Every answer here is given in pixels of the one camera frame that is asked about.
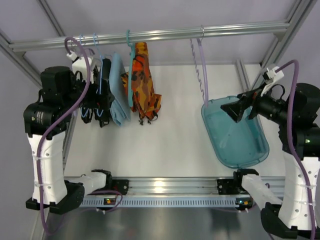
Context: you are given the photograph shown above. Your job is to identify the orange camouflage trousers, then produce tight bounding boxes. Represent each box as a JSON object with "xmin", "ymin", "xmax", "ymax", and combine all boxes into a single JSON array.
[{"xmin": 121, "ymin": 42, "xmax": 162, "ymax": 125}]

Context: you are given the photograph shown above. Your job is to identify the teal plastic hanger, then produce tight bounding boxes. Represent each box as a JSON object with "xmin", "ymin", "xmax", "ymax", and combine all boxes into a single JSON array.
[{"xmin": 126, "ymin": 29, "xmax": 136, "ymax": 107}]

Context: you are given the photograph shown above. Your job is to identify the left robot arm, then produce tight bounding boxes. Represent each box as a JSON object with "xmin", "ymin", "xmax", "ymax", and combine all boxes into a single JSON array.
[{"xmin": 23, "ymin": 66, "xmax": 113, "ymax": 215}]

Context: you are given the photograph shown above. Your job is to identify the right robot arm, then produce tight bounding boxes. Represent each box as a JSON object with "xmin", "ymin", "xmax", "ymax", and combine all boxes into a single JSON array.
[{"xmin": 221, "ymin": 83, "xmax": 320, "ymax": 240}]

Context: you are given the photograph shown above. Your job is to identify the lilac hanger on right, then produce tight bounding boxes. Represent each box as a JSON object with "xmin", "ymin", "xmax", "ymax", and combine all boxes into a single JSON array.
[{"xmin": 189, "ymin": 25, "xmax": 209, "ymax": 107}]

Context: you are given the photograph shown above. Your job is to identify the dark grey folded garment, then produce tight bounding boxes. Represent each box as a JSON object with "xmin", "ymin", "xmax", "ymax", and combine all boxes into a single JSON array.
[{"xmin": 96, "ymin": 57, "xmax": 113, "ymax": 128}]

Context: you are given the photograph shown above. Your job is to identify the light blue folded cloth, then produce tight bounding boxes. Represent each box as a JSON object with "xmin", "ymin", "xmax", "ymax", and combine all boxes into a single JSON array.
[{"xmin": 109, "ymin": 52, "xmax": 131, "ymax": 126}]

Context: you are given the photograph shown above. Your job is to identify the teal transparent plastic tub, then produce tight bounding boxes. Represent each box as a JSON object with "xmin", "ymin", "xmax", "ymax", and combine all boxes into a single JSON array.
[{"xmin": 201, "ymin": 95, "xmax": 270, "ymax": 169}]

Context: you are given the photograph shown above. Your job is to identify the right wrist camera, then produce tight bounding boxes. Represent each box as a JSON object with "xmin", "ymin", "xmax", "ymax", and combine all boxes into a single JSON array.
[{"xmin": 260, "ymin": 66, "xmax": 284, "ymax": 97}]

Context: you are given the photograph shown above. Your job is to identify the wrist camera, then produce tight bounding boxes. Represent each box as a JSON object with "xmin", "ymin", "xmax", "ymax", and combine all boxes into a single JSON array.
[
  {"xmin": 66, "ymin": 51, "xmax": 101, "ymax": 78},
  {"xmin": 260, "ymin": 66, "xmax": 284, "ymax": 97}
]

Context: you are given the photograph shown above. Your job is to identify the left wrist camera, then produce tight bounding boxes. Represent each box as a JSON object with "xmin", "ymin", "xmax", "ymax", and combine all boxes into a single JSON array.
[{"xmin": 66, "ymin": 51, "xmax": 101, "ymax": 78}]

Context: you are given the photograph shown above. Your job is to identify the aluminium hanging rail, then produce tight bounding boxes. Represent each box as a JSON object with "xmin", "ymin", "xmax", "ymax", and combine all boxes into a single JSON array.
[{"xmin": 8, "ymin": 21, "xmax": 290, "ymax": 52}]

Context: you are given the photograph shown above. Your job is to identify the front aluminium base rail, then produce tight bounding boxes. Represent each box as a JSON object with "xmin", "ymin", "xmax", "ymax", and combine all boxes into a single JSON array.
[{"xmin": 63, "ymin": 174, "xmax": 287, "ymax": 210}]

